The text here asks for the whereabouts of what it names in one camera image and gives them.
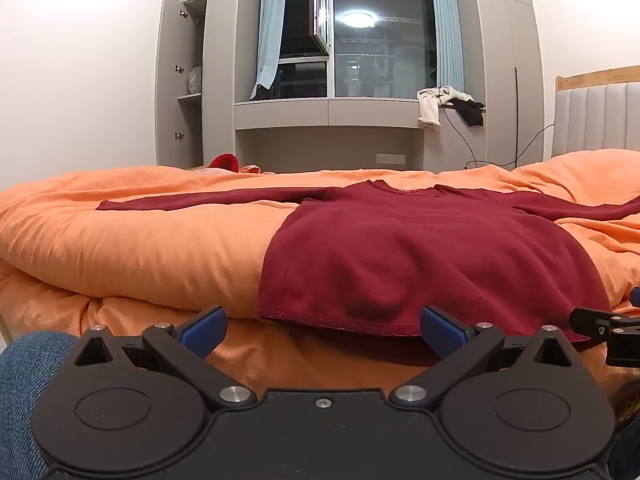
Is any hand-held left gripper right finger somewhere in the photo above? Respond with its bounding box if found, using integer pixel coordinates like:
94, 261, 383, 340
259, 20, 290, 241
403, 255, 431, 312
388, 305, 582, 410

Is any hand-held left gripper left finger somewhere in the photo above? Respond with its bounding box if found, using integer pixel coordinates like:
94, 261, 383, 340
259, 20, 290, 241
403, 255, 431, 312
66, 305, 258, 411

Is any dark red sweater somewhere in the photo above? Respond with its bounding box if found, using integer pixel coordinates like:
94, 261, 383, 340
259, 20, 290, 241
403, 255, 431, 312
95, 180, 640, 353

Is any orange blanket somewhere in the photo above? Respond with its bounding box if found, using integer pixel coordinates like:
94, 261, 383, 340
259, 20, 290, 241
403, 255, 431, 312
0, 149, 640, 413

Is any person's leg in blue jeans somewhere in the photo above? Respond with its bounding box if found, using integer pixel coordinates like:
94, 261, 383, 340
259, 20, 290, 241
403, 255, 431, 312
0, 331, 81, 480
607, 417, 640, 480

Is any red plush item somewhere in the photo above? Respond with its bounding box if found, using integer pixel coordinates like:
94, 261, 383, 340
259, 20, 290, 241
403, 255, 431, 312
207, 152, 241, 172

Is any black garment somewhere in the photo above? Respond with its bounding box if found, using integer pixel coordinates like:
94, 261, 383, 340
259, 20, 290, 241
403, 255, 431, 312
452, 100, 486, 128

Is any grey window sill cabinet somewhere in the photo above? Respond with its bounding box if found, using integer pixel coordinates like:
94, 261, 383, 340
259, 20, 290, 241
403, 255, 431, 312
234, 97, 426, 172

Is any grey wardrobe door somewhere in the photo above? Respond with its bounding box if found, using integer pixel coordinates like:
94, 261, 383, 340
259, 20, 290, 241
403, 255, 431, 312
155, 0, 184, 167

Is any grey closed wardrobe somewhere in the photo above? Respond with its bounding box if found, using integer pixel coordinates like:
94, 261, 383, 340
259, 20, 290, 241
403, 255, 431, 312
465, 0, 546, 169

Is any grey wardrobe with open shelves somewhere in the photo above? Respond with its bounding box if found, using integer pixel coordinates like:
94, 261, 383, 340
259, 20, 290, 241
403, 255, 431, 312
180, 0, 241, 169

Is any large glass window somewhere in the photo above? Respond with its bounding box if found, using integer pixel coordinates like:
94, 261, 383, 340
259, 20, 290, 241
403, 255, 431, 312
277, 0, 438, 101

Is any light blue curtain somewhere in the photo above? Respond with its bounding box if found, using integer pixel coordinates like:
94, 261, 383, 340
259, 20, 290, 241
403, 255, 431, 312
251, 0, 291, 101
428, 0, 466, 93

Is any open window sash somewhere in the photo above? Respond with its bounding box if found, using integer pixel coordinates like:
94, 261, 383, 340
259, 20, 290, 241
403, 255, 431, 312
307, 0, 334, 56

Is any black cable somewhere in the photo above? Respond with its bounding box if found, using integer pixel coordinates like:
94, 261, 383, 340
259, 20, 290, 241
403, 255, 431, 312
440, 107, 556, 170

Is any padded headboard with wooden frame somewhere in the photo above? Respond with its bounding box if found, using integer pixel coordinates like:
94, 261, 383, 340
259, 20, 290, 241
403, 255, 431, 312
550, 65, 640, 159

